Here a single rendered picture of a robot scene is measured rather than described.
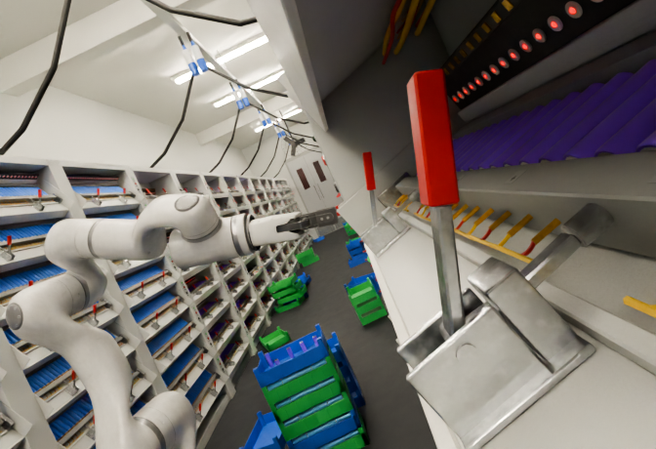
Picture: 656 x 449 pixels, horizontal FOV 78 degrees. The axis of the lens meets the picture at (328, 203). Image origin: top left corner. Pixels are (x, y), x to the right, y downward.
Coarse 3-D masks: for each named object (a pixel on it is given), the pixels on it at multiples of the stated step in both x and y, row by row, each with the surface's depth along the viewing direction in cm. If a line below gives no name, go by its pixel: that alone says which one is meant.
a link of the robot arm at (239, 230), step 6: (234, 216) 81; (240, 216) 80; (246, 216) 82; (234, 222) 79; (240, 222) 79; (246, 222) 80; (234, 228) 78; (240, 228) 78; (246, 228) 79; (234, 234) 78; (240, 234) 78; (246, 234) 79; (234, 240) 78; (240, 240) 78; (246, 240) 78; (240, 246) 78; (246, 246) 79; (240, 252) 79; (246, 252) 80; (252, 252) 81
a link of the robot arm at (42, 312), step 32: (32, 288) 90; (64, 288) 94; (32, 320) 86; (64, 320) 90; (64, 352) 91; (96, 352) 92; (96, 384) 91; (128, 384) 93; (96, 416) 90; (128, 416) 89; (96, 448) 89; (128, 448) 85; (160, 448) 91
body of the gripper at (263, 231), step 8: (248, 216) 81; (272, 216) 81; (280, 216) 79; (288, 216) 77; (296, 216) 77; (248, 224) 79; (256, 224) 78; (264, 224) 77; (272, 224) 77; (248, 232) 78; (256, 232) 77; (264, 232) 77; (272, 232) 77; (280, 232) 77; (288, 232) 77; (296, 232) 83; (304, 232) 82; (256, 240) 77; (264, 240) 77; (272, 240) 77; (280, 240) 77; (288, 240) 77; (256, 248) 80
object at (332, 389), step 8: (336, 376) 164; (336, 384) 164; (312, 392) 163; (320, 392) 163; (328, 392) 164; (336, 392) 164; (296, 400) 163; (304, 400) 163; (312, 400) 163; (320, 400) 163; (272, 408) 162; (280, 408) 162; (288, 408) 162; (296, 408) 163; (304, 408) 163; (280, 416) 162; (288, 416) 162
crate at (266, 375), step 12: (312, 336) 183; (324, 336) 183; (300, 348) 182; (312, 348) 163; (324, 348) 164; (264, 360) 180; (288, 360) 162; (300, 360) 163; (312, 360) 163; (264, 372) 162; (276, 372) 162; (288, 372) 162; (264, 384) 162
